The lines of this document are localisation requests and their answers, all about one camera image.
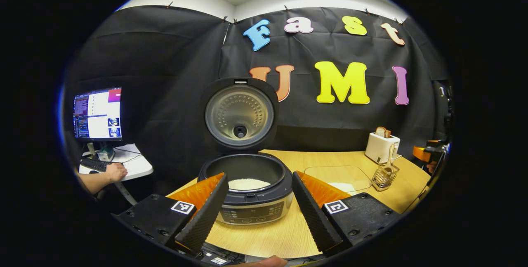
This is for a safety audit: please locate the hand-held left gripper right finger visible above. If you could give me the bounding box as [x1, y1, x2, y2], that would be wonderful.
[291, 171, 403, 255]

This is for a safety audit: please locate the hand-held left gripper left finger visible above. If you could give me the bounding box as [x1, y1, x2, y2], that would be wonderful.
[111, 172, 230, 255]

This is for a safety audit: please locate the wooden spoon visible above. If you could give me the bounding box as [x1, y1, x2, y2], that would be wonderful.
[382, 143, 398, 175]

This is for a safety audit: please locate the white rice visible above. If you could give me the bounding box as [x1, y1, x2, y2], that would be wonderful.
[328, 182, 355, 193]
[228, 178, 271, 190]

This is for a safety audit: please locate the wire metal chopstick holder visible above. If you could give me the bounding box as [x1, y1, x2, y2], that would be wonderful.
[371, 164, 400, 192]

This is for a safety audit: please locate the silver black rice cooker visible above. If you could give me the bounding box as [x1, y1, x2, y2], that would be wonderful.
[197, 77, 294, 225]

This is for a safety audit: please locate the white toaster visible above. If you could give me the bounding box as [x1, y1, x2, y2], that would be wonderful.
[365, 132, 401, 164]

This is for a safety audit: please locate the clear plastic container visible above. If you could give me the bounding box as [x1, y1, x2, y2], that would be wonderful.
[304, 165, 372, 195]

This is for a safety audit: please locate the white side table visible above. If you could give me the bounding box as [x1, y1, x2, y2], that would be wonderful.
[78, 143, 154, 182]

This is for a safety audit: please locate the small teal box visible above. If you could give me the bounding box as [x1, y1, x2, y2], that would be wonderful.
[97, 145, 115, 161]

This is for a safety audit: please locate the black keyboard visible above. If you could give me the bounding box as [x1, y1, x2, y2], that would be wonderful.
[80, 158, 112, 172]

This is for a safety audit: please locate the computer monitor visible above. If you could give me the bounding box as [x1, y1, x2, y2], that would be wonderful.
[73, 87, 123, 142]

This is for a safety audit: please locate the black backdrop cloth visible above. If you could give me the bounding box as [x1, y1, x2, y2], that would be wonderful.
[62, 5, 454, 193]

